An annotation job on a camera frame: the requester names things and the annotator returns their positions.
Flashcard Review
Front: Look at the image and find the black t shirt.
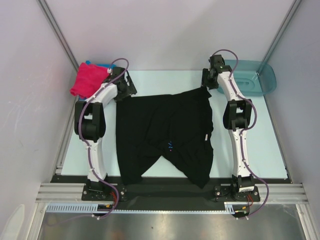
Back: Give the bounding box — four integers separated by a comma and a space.
115, 87, 214, 188

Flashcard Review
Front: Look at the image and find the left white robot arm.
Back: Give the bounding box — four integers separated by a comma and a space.
74, 66, 137, 200

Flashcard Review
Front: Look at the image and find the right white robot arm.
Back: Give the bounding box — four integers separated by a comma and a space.
201, 54, 255, 201

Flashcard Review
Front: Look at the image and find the blue folded t shirt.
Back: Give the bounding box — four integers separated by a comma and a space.
77, 61, 115, 100

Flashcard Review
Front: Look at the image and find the pink folded t shirt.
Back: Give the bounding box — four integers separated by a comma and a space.
69, 62, 109, 99

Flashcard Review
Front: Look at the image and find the teal plastic bin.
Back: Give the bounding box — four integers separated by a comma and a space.
216, 59, 277, 96

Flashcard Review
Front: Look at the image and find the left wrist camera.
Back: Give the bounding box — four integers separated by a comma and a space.
107, 68, 113, 75

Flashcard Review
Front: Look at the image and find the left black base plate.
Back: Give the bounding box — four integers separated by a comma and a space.
81, 183, 128, 202

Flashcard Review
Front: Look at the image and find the right aluminium corner post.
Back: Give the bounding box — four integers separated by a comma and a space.
262, 0, 304, 65

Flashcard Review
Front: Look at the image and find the aluminium corner post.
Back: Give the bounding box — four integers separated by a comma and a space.
36, 0, 79, 71
262, 0, 304, 65

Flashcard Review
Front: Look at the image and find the left aluminium corner post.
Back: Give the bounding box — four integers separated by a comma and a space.
36, 0, 79, 71

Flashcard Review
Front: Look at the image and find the left white cable duct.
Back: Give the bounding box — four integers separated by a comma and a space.
46, 203, 113, 213

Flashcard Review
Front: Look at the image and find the white cable duct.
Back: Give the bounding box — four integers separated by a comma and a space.
46, 203, 113, 213
225, 201, 253, 214

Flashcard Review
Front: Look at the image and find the right white cable duct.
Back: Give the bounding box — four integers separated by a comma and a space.
225, 201, 253, 214

